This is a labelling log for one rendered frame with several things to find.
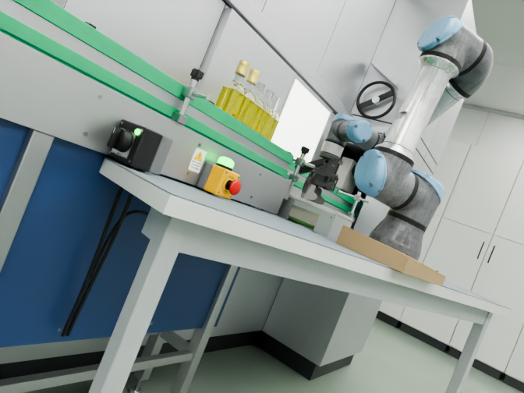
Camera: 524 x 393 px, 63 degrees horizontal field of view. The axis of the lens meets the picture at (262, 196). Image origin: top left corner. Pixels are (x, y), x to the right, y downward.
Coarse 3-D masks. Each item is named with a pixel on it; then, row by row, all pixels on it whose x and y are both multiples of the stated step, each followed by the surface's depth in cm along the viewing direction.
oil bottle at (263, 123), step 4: (264, 104) 145; (268, 104) 146; (264, 108) 144; (268, 108) 145; (264, 112) 144; (268, 112) 146; (260, 116) 144; (264, 116) 145; (268, 116) 146; (260, 120) 144; (264, 120) 145; (268, 120) 147; (260, 124) 144; (264, 124) 146; (256, 128) 144; (260, 128) 145; (264, 128) 147; (260, 132) 146; (264, 132) 147
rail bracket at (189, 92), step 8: (192, 72) 98; (200, 72) 97; (192, 80) 98; (184, 88) 98; (192, 88) 97; (184, 96) 98; (192, 96) 98; (200, 96) 96; (208, 96) 95; (184, 104) 98; (176, 112) 98; (184, 112) 98; (176, 120) 97; (184, 120) 98
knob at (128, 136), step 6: (114, 132) 81; (120, 132) 81; (126, 132) 82; (114, 138) 81; (120, 138) 81; (126, 138) 81; (132, 138) 82; (108, 144) 81; (114, 144) 81; (120, 144) 81; (126, 144) 82; (132, 144) 82; (120, 150) 83; (126, 150) 83
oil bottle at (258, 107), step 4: (256, 96) 141; (256, 100) 139; (260, 100) 141; (256, 104) 139; (260, 104) 141; (256, 108) 140; (260, 108) 142; (252, 112) 139; (256, 112) 140; (260, 112) 142; (252, 116) 139; (256, 116) 141; (248, 120) 139; (252, 120) 140; (256, 120) 142; (248, 124) 139; (252, 124) 141; (256, 124) 143; (252, 128) 142
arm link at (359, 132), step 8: (352, 120) 143; (360, 120) 140; (344, 128) 144; (352, 128) 140; (360, 128) 139; (368, 128) 140; (344, 136) 145; (352, 136) 141; (360, 136) 140; (368, 136) 141; (376, 136) 144; (360, 144) 145; (368, 144) 144
